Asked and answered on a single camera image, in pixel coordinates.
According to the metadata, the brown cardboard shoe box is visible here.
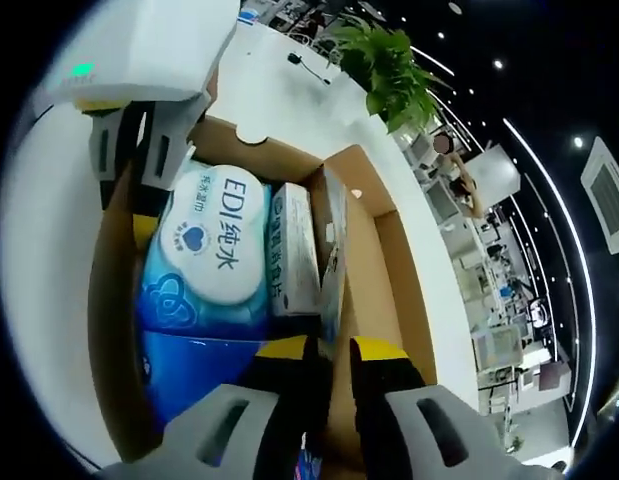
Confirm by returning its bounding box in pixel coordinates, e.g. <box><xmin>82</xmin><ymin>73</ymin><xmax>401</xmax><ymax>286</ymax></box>
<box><xmin>86</xmin><ymin>113</ymin><xmax>441</xmax><ymax>466</ymax></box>

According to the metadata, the blue soft wet wipes pack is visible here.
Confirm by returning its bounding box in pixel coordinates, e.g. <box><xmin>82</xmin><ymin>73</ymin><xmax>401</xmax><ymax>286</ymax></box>
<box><xmin>133</xmin><ymin>159</ymin><xmax>276</xmax><ymax>429</ymax></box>

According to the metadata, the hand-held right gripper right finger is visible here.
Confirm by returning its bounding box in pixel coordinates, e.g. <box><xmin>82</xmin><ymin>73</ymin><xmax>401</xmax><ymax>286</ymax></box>
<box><xmin>349</xmin><ymin>336</ymin><xmax>568</xmax><ymax>480</ymax></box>

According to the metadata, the white medicine box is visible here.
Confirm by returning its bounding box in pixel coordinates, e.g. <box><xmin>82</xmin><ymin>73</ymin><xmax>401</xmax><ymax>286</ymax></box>
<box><xmin>267</xmin><ymin>182</ymin><xmax>324</xmax><ymax>319</ymax></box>

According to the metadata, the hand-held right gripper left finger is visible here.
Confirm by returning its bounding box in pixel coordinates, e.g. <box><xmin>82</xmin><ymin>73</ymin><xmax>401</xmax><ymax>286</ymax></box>
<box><xmin>104</xmin><ymin>335</ymin><xmax>321</xmax><ymax>480</ymax></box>

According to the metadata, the ceiling air vent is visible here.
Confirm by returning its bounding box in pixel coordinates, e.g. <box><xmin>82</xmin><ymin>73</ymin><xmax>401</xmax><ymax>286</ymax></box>
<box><xmin>580</xmin><ymin>135</ymin><xmax>619</xmax><ymax>256</ymax></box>

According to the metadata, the clear grey plastic pouch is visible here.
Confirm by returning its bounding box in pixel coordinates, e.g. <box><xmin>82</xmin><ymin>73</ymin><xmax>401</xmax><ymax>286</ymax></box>
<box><xmin>316</xmin><ymin>166</ymin><xmax>351</xmax><ymax>347</ymax></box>

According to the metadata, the white square pillar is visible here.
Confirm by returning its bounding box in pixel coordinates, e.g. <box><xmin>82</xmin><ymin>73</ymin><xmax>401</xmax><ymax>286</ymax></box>
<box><xmin>467</xmin><ymin>144</ymin><xmax>522</xmax><ymax>207</ymax></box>

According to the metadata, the thin black puck cable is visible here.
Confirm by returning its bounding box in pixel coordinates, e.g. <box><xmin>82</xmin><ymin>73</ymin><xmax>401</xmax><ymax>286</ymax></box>
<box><xmin>298</xmin><ymin>62</ymin><xmax>333</xmax><ymax>85</ymax></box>

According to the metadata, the green potted plant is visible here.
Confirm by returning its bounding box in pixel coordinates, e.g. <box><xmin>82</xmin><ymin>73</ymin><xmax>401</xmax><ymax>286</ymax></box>
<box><xmin>327</xmin><ymin>17</ymin><xmax>453</xmax><ymax>135</ymax></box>

